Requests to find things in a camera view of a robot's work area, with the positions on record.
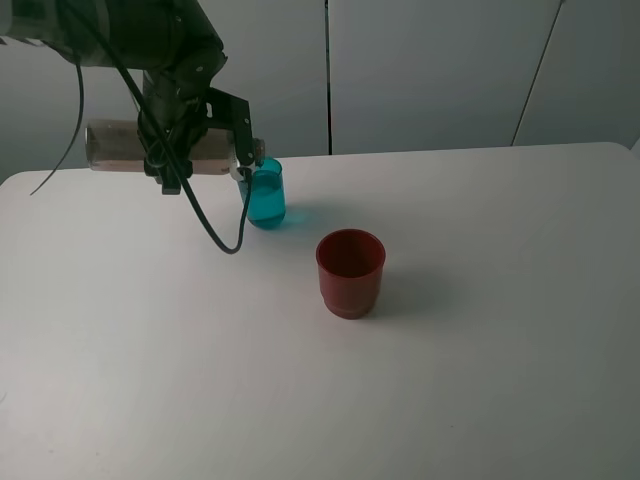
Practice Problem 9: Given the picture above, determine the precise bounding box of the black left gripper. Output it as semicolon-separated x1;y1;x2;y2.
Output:
137;67;215;195

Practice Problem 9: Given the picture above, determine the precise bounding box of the clear brownish plastic bottle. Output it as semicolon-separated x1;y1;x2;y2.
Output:
85;120;240;178

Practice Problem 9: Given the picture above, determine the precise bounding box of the teal translucent plastic cup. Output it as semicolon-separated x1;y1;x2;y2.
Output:
239;157;286;230

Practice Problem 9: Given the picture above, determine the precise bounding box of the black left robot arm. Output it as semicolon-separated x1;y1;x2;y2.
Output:
1;1;227;194

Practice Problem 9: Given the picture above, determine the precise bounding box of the red plastic cup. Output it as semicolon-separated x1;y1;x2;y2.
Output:
315;229;386;320

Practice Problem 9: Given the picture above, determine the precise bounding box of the black camera cable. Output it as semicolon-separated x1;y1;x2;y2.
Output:
29;0;254;255

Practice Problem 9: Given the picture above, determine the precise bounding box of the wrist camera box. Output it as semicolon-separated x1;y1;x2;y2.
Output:
204;87;258;168

